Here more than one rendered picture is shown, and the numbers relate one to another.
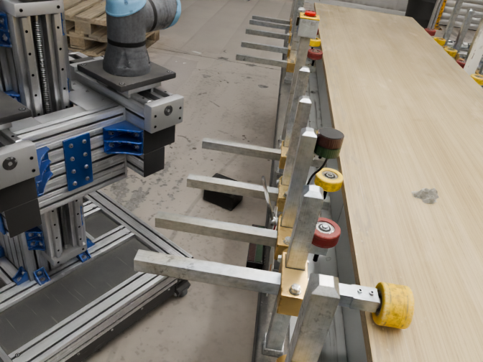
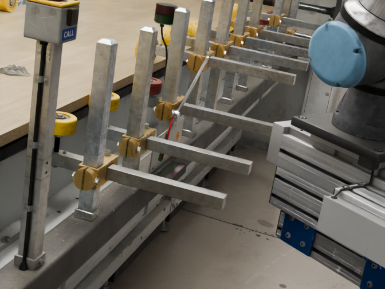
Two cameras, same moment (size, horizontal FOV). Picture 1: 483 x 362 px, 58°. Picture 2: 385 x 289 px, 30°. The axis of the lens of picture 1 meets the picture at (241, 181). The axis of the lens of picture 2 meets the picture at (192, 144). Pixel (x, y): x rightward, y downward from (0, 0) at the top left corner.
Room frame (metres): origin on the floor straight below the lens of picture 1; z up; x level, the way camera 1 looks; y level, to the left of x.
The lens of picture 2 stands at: (2.80, 0.40, 1.42)
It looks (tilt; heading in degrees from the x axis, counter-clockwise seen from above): 19 degrees down; 193
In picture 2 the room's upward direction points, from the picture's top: 9 degrees clockwise
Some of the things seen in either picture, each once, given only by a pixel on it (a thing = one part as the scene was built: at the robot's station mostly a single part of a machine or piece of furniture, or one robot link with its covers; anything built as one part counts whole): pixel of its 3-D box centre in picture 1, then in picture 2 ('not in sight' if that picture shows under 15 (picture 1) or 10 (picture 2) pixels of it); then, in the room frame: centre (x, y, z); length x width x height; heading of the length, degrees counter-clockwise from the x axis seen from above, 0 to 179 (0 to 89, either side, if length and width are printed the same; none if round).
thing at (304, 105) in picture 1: (290, 171); (137, 120); (1.13, -0.14, 0.87); 0.04 x 0.04 x 0.48; 88
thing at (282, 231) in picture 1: (287, 235); (169, 106); (0.86, -0.14, 0.85); 0.14 x 0.06 x 0.05; 178
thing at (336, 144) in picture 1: (329, 138); (166, 8); (0.88, -0.18, 1.13); 0.06 x 0.06 x 0.02
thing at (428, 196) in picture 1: (428, 193); (15, 68); (1.06, -0.53, 0.91); 0.09 x 0.07 x 0.02; 122
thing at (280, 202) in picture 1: (285, 192); (136, 141); (1.11, -0.14, 0.81); 0.14 x 0.06 x 0.05; 178
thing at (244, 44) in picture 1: (277, 49); not in sight; (2.59, -0.10, 0.81); 0.44 x 0.03 x 0.04; 88
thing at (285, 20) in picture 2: not in sight; (288, 20); (-0.65, -0.04, 0.95); 0.50 x 0.04 x 0.04; 88
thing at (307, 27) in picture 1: (307, 26); (51, 20); (1.64, -0.16, 1.18); 0.07 x 0.07 x 0.08; 88
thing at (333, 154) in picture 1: (327, 147); (165, 18); (0.88, -0.18, 1.10); 0.06 x 0.06 x 0.02
